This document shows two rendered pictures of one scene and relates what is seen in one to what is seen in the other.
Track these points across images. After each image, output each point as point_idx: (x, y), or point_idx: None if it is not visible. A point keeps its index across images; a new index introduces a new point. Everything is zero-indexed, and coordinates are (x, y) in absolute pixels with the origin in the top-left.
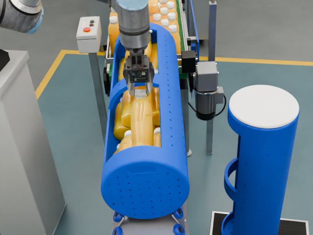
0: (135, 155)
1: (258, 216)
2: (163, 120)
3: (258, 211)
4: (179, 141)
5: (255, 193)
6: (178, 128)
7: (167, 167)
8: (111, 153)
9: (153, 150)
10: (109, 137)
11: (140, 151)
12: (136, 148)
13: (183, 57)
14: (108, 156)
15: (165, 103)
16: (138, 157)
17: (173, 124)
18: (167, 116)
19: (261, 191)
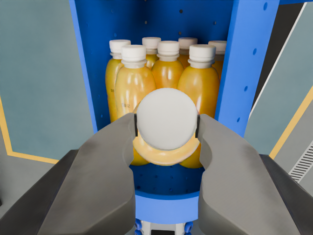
0: (152, 215)
1: (286, 3)
2: (225, 111)
3: (289, 3)
4: (244, 131)
5: (303, 0)
6: (255, 91)
7: None
8: (102, 55)
9: (186, 208)
10: (87, 27)
11: (161, 211)
12: (152, 204)
13: None
14: (98, 80)
15: (251, 17)
16: (157, 221)
17: (247, 98)
18: (241, 84)
19: (312, 1)
